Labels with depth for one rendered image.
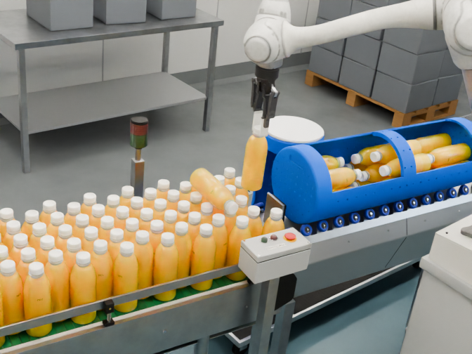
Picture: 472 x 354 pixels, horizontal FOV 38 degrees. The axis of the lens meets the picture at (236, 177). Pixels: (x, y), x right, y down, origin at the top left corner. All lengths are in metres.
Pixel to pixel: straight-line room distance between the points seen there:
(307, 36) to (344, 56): 4.45
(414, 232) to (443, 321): 0.51
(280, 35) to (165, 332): 0.97
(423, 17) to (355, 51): 4.25
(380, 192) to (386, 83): 3.58
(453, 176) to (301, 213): 0.69
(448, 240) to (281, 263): 0.57
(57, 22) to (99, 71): 1.24
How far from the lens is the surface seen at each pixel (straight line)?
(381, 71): 6.10
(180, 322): 2.18
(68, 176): 4.69
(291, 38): 1.93
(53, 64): 5.56
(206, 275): 2.15
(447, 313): 2.42
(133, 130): 2.43
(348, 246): 2.60
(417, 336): 2.55
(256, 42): 1.88
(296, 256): 2.12
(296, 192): 2.44
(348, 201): 2.46
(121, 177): 4.68
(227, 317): 2.28
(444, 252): 2.34
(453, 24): 1.83
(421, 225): 2.85
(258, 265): 2.04
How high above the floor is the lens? 2.24
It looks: 28 degrees down
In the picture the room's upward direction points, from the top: 7 degrees clockwise
